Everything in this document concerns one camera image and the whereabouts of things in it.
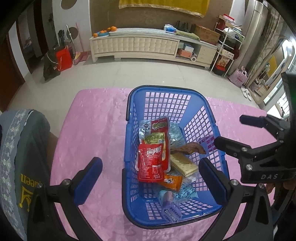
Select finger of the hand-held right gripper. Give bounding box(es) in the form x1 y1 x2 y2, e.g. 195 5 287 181
240 115 290 139
214 137 284 172

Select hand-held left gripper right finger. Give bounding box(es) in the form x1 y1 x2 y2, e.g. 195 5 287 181
198 158 274 241

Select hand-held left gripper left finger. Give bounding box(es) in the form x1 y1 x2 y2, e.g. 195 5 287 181
25 157 103 241

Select light blue pastry packet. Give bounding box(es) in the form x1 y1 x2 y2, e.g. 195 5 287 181
172 184 200 205

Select square cracker packet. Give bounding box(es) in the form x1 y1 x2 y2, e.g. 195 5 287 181
170 153 198 178

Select orange cartoon snack packet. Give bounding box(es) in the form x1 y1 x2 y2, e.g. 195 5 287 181
162 174 183 192

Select brown dried meat packet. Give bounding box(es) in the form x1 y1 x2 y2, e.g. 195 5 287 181
171 142 206 155

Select small blue snack packet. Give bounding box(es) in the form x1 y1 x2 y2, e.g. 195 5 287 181
158 190 184 223

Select plain red snack packet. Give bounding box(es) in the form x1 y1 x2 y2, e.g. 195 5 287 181
137 143 165 183

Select blue plastic basket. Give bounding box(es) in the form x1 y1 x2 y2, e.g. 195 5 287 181
122 85 229 230

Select person's right hand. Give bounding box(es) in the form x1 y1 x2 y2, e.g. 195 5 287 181
265 181 296 200

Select white slippers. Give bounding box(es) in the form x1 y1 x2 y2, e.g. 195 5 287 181
240 86 253 101

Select pink bag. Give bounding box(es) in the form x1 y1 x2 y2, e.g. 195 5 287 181
229 66 249 87

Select pink tablecloth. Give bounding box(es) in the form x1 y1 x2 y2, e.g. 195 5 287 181
50 88 281 241

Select grey cloth with yellow print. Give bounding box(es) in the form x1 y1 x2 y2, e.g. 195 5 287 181
0 109 59 241

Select patterned curtain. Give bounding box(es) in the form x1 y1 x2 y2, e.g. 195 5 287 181
250 11 287 88

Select white metal rack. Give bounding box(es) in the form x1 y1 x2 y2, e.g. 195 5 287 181
209 15 245 77

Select silver standing air conditioner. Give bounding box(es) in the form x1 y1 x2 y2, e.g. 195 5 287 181
233 2 270 75

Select cardboard box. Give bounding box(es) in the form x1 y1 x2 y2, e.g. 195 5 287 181
193 24 221 44

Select red white box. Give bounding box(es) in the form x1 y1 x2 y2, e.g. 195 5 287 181
218 14 235 24

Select green folded cloth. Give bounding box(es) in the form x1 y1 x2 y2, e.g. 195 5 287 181
176 30 200 40

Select dark bottles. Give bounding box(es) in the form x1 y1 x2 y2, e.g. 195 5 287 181
176 21 192 32

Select black bag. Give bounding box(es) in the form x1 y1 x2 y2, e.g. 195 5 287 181
43 47 61 81

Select pink broom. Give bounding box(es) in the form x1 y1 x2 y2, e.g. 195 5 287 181
73 22 89 65

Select red bag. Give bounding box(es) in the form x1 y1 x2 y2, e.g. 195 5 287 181
55 45 73 72

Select white TV cabinet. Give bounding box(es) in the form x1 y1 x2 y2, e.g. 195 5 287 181
89 28 218 69

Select yellow cloth cover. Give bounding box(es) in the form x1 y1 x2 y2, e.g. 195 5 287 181
118 0 211 18

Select white mop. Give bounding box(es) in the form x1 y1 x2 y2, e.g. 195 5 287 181
66 24 78 53

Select dark wooden door frame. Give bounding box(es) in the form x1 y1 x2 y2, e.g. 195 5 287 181
16 6 47 71

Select round brown wall plaque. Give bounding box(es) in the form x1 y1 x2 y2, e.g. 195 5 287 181
60 0 78 9

